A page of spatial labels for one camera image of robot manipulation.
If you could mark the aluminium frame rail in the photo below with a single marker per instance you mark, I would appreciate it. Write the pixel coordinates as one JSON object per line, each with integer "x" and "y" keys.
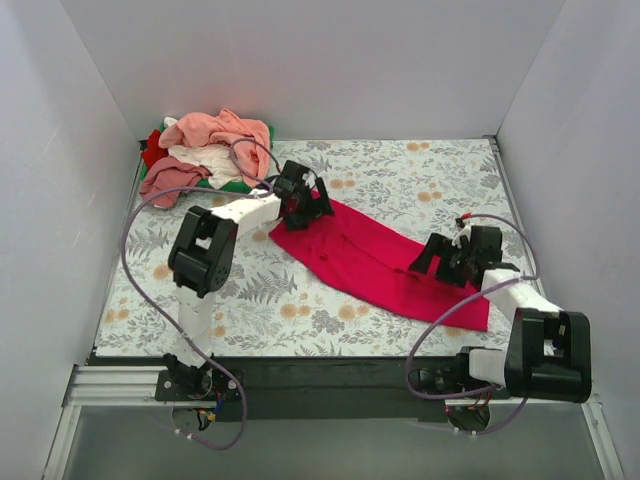
{"x": 135, "y": 386}

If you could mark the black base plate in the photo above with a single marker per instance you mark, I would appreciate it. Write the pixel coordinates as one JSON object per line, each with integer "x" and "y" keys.
{"x": 318, "y": 387}

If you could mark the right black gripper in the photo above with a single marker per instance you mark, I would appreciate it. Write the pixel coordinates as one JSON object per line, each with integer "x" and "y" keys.
{"x": 445, "y": 262}

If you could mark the magenta t shirt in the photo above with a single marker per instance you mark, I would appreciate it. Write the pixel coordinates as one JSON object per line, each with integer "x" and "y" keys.
{"x": 354, "y": 254}

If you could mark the floral patterned table mat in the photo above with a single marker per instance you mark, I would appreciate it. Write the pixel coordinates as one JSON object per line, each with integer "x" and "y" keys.
{"x": 272, "y": 305}

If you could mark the salmon pink t shirt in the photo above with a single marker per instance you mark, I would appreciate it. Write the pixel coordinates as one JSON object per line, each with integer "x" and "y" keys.
{"x": 249, "y": 140}

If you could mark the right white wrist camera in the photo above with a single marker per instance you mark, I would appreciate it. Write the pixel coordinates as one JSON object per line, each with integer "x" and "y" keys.
{"x": 464, "y": 229}

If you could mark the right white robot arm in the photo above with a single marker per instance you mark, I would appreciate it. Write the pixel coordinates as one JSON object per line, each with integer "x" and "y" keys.
{"x": 548, "y": 355}

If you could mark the red t shirt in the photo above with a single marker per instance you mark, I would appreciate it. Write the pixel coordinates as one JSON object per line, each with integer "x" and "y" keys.
{"x": 152, "y": 152}

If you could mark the green plastic basket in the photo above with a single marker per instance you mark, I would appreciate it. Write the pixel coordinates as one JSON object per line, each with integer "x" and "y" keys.
{"x": 234, "y": 187}

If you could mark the white t shirt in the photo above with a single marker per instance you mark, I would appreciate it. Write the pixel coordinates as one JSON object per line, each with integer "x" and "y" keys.
{"x": 215, "y": 158}

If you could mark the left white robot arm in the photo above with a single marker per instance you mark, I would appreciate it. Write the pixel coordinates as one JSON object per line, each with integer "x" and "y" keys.
{"x": 202, "y": 255}

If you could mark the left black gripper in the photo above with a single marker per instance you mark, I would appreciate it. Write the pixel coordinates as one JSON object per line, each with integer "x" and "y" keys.
{"x": 307, "y": 204}

